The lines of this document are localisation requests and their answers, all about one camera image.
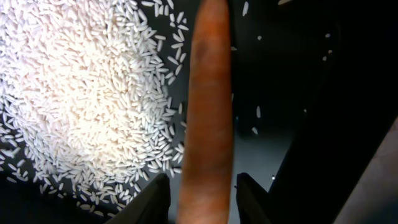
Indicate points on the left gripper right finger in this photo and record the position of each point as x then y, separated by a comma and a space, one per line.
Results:
251, 200

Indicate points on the white cooked rice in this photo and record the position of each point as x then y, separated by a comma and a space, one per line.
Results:
94, 92

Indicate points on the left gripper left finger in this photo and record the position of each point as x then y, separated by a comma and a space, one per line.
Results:
151, 206

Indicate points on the brown serving tray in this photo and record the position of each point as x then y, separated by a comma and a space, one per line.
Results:
374, 199

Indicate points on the orange carrot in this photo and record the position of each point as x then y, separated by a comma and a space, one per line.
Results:
208, 157

